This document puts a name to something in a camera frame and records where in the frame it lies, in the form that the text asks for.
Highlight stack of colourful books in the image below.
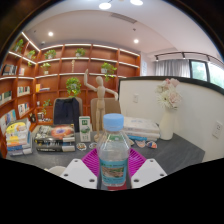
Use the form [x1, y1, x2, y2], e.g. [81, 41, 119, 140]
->
[4, 118, 34, 157]

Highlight small green white carton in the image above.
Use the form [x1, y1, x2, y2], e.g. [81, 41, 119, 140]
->
[78, 115, 92, 143]

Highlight stack of white books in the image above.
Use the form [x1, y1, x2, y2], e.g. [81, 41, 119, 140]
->
[123, 116, 162, 143]

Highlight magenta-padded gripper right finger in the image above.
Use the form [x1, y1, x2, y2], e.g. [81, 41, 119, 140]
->
[126, 148, 168, 190]

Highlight tan chair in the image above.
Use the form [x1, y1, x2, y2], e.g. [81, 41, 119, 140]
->
[90, 97, 122, 132]

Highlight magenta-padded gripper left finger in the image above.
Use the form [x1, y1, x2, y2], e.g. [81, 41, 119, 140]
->
[59, 148, 101, 190]

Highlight stack of dark books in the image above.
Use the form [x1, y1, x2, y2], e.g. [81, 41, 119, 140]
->
[34, 123, 77, 154]

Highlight grey curtain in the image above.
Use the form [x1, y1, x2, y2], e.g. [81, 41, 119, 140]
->
[154, 59, 192, 79]

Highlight window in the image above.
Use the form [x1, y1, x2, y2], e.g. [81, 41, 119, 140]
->
[189, 59, 224, 89]

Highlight ceiling lights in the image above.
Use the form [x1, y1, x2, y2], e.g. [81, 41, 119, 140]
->
[46, 0, 145, 45]

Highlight chair with dark jacket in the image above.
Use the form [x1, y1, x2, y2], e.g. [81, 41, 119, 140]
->
[53, 97, 84, 133]

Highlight white wall socket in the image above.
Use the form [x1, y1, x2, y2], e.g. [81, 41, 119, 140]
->
[212, 120, 224, 140]

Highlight wooden shelf unit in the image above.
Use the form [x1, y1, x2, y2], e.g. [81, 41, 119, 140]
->
[0, 31, 142, 138]

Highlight white vase with flowers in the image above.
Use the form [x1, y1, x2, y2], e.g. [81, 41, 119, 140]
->
[154, 78, 183, 141]

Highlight clear blue-capped water bottle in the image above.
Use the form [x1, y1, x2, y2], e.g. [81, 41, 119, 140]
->
[96, 113, 132, 188]

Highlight wooden artist mannequin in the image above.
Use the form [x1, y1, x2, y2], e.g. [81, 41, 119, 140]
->
[83, 68, 119, 143]

